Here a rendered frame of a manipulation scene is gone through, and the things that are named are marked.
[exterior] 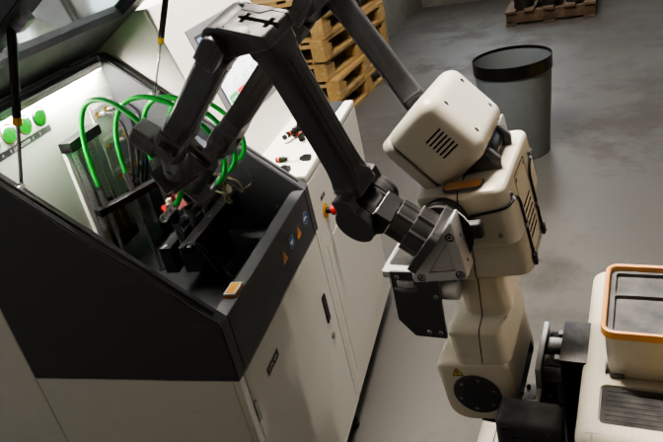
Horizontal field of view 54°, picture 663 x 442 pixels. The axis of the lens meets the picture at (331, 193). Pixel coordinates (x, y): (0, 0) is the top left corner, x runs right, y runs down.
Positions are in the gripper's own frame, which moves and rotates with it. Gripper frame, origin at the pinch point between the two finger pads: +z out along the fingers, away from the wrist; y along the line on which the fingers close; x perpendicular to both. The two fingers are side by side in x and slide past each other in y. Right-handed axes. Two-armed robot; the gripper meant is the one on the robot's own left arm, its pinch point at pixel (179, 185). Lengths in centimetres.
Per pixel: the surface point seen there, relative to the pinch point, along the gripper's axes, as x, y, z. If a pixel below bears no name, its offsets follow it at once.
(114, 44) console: -58, -17, 27
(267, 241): 20.2, -12.3, 19.3
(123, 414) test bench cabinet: 31, 42, 32
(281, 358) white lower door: 46, 3, 29
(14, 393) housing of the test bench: 7, 61, 42
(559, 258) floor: 91, -138, 126
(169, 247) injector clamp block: 3.7, 8.1, 26.1
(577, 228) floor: 88, -164, 138
